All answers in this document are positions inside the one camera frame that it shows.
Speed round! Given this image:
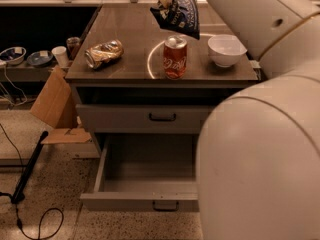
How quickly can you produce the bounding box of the blue chip bag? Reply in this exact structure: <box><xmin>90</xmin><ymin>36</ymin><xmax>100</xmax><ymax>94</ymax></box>
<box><xmin>150</xmin><ymin>0</ymin><xmax>200</xmax><ymax>40</ymax></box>

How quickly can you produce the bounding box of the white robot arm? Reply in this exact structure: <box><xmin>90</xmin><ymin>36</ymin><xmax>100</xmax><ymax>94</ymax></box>
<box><xmin>196</xmin><ymin>0</ymin><xmax>320</xmax><ymax>240</ymax></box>

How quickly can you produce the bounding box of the grey drawer cabinet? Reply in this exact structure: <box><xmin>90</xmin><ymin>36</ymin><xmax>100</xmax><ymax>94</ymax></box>
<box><xmin>66</xmin><ymin>2</ymin><xmax>258</xmax><ymax>151</ymax></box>

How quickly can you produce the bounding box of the open lower grey drawer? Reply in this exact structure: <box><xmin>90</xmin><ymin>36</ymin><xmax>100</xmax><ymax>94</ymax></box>
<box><xmin>81</xmin><ymin>134</ymin><xmax>198</xmax><ymax>212</ymax></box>

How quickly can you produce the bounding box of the red soda can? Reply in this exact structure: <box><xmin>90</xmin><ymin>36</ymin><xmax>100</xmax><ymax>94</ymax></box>
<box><xmin>163</xmin><ymin>35</ymin><xmax>187</xmax><ymax>79</ymax></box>

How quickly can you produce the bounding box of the white bowl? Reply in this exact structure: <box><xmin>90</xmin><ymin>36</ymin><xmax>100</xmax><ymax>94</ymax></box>
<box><xmin>207</xmin><ymin>34</ymin><xmax>247</xmax><ymax>68</ymax></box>

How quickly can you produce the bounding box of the crushed gold can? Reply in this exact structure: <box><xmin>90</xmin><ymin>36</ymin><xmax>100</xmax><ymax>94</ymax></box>
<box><xmin>85</xmin><ymin>39</ymin><xmax>124</xmax><ymax>70</ymax></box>

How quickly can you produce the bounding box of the dark glass jar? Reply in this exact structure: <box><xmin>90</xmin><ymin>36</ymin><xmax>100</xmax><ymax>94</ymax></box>
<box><xmin>66</xmin><ymin>37</ymin><xmax>81</xmax><ymax>60</ymax></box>

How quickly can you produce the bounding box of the white paper cup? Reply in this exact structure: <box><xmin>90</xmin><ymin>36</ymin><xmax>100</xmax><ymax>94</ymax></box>
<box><xmin>52</xmin><ymin>46</ymin><xmax>69</xmax><ymax>68</ymax></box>

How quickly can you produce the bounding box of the blue bowl right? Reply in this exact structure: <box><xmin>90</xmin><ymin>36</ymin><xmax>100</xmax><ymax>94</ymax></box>
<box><xmin>27</xmin><ymin>50</ymin><xmax>53</xmax><ymax>67</ymax></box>

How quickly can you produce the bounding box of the blue bowl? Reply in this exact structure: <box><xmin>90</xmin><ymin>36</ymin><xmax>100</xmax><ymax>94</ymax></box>
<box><xmin>27</xmin><ymin>50</ymin><xmax>53</xmax><ymax>67</ymax></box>
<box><xmin>0</xmin><ymin>46</ymin><xmax>26</xmax><ymax>66</ymax></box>

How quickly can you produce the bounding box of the cardboard box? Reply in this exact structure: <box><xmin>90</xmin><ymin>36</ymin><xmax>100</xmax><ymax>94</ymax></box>
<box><xmin>30</xmin><ymin>66</ymin><xmax>91</xmax><ymax>144</ymax></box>

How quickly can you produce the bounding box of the blue bowl left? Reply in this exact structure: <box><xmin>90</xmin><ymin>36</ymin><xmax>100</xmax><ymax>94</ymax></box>
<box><xmin>0</xmin><ymin>46</ymin><xmax>26</xmax><ymax>66</ymax></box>

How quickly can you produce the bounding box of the black stand leg left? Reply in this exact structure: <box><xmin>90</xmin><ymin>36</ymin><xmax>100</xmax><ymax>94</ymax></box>
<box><xmin>11</xmin><ymin>131</ymin><xmax>48</xmax><ymax>204</ymax></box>

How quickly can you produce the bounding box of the white cable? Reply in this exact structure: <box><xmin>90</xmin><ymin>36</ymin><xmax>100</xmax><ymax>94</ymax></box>
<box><xmin>0</xmin><ymin>63</ymin><xmax>29</xmax><ymax>108</ymax></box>

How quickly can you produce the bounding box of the black floor cable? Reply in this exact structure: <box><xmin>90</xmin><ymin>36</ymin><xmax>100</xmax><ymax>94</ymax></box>
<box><xmin>0</xmin><ymin>122</ymin><xmax>65</xmax><ymax>240</ymax></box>

